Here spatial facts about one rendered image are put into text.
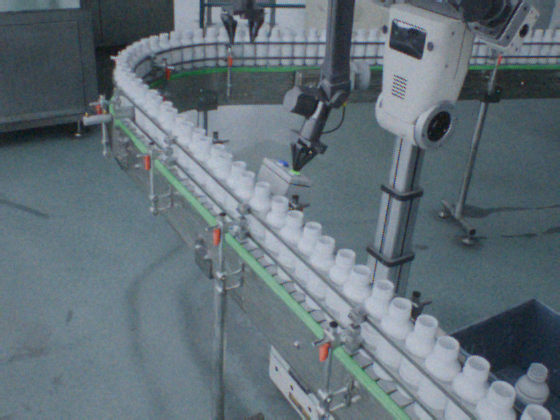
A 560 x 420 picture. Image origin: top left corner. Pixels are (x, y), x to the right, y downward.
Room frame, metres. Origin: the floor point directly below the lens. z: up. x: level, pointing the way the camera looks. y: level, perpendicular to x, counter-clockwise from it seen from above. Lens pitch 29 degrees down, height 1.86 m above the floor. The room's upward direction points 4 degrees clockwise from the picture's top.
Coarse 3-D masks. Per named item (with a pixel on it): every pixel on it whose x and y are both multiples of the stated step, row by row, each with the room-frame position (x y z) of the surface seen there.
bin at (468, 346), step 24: (504, 312) 1.20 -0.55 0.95; (528, 312) 1.25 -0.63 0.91; (552, 312) 1.22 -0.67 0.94; (456, 336) 1.11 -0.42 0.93; (480, 336) 1.16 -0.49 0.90; (504, 336) 1.22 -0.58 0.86; (528, 336) 1.25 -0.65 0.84; (552, 336) 1.20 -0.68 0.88; (504, 360) 1.23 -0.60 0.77; (528, 360) 1.23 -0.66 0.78; (552, 360) 1.18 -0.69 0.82; (552, 384) 1.16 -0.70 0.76; (552, 408) 1.11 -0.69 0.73
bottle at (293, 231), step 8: (288, 216) 1.20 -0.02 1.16; (296, 216) 1.22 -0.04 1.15; (288, 224) 1.20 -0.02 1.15; (296, 224) 1.19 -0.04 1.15; (288, 232) 1.19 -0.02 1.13; (296, 232) 1.19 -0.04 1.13; (288, 240) 1.18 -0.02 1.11; (296, 240) 1.18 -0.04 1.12; (280, 248) 1.20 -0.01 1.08; (296, 248) 1.18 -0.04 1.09; (280, 256) 1.19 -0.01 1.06; (288, 256) 1.18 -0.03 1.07; (288, 264) 1.18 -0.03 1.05; (280, 272) 1.19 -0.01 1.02; (288, 280) 1.18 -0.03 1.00
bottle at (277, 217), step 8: (280, 200) 1.29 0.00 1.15; (272, 208) 1.26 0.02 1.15; (280, 208) 1.25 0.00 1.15; (272, 216) 1.26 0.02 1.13; (280, 216) 1.25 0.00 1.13; (272, 224) 1.25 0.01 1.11; (280, 224) 1.24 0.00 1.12; (280, 232) 1.24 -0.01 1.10; (272, 240) 1.24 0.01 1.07; (272, 248) 1.24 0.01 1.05; (264, 256) 1.27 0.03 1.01
